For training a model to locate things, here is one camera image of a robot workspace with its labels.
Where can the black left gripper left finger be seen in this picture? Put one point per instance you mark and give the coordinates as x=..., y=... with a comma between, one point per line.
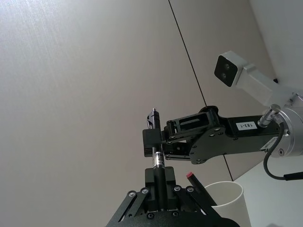
x=149, y=179

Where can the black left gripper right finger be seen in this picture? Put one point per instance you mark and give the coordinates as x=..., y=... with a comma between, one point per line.
x=170, y=179

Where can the black pen with silver band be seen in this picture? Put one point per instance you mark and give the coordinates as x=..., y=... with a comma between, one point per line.
x=158, y=161

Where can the white paper cup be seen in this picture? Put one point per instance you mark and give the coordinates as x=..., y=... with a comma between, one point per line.
x=233, y=208

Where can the black pen with red end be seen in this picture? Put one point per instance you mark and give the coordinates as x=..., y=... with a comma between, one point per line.
x=198, y=186

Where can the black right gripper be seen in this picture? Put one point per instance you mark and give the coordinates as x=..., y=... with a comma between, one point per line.
x=213, y=144

